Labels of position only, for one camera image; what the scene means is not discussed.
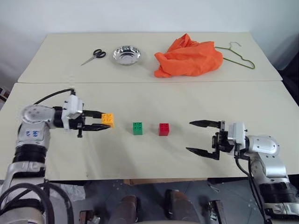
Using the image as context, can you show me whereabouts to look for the green toy cube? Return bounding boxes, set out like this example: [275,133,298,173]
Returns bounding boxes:
[132,121,144,136]

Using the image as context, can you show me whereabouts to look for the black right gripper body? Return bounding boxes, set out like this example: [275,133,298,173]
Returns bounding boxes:
[211,120,234,155]

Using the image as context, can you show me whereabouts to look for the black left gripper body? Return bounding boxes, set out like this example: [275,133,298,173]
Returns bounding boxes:
[69,113,86,139]

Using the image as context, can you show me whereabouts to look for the black-handled scissors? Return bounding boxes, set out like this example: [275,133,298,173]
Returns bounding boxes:
[80,48,107,66]

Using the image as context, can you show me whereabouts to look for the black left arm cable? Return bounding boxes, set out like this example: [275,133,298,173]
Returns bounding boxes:
[32,87,77,105]

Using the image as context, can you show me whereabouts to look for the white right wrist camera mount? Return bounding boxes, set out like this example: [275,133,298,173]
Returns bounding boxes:
[228,121,249,156]

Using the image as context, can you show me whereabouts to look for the shiny metal bowl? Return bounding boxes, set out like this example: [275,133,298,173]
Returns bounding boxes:
[112,45,142,67]

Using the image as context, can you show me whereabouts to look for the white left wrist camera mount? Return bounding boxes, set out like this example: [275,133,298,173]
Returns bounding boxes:
[62,94,84,129]

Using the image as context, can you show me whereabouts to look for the yellow toy cube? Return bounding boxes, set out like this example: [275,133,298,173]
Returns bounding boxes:
[101,112,116,129]

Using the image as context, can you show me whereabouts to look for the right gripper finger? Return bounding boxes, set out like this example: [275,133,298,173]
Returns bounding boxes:
[189,119,221,129]
[185,147,221,161]

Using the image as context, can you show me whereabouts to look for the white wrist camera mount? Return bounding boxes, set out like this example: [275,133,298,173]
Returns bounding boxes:
[62,94,84,129]
[228,121,249,156]

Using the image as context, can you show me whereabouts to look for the green wire clothes hanger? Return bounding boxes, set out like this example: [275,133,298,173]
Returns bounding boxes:
[214,42,256,70]

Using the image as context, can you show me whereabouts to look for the thick black cable loop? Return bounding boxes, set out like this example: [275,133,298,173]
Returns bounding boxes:
[0,181,75,224]

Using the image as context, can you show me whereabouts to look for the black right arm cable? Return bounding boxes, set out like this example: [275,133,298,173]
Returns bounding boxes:
[234,149,273,224]

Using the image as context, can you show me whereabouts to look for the dark metal bracket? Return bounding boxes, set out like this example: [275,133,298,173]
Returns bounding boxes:
[205,199,226,224]
[78,209,101,224]

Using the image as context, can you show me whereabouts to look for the dark brown rounded shape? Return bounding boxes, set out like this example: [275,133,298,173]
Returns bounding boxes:
[164,189,202,224]
[109,195,139,224]

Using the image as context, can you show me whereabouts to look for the crumpled orange cloth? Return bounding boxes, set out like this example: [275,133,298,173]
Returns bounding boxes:
[153,33,224,78]

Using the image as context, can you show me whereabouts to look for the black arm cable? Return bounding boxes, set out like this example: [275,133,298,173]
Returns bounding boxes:
[234,149,273,224]
[32,87,77,105]

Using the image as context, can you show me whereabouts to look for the red toy cube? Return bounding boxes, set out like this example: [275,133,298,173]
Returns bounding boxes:
[158,122,171,137]

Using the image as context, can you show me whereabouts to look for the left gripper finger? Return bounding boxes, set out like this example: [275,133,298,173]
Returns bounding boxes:
[82,123,111,132]
[83,109,103,118]

